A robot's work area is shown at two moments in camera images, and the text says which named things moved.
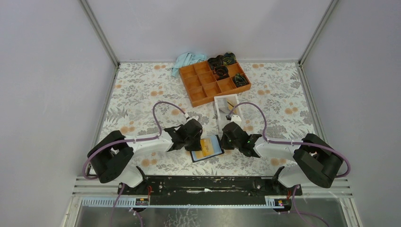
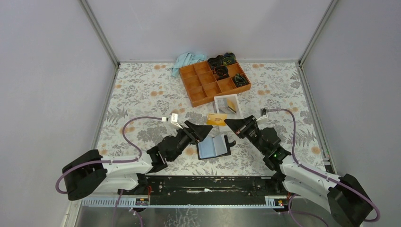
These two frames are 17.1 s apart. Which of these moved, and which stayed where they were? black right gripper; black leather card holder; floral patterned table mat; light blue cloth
Moved: black leather card holder; black right gripper
Stayed: floral patterned table mat; light blue cloth
